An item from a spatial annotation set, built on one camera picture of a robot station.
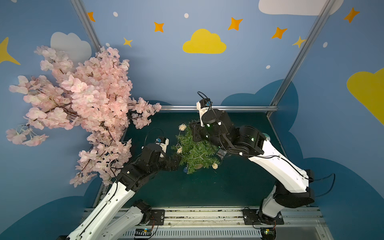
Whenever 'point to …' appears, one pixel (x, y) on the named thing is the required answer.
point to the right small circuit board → (268, 233)
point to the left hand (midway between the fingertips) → (173, 154)
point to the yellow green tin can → (267, 136)
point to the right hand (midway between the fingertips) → (194, 123)
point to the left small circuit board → (143, 232)
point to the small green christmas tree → (193, 155)
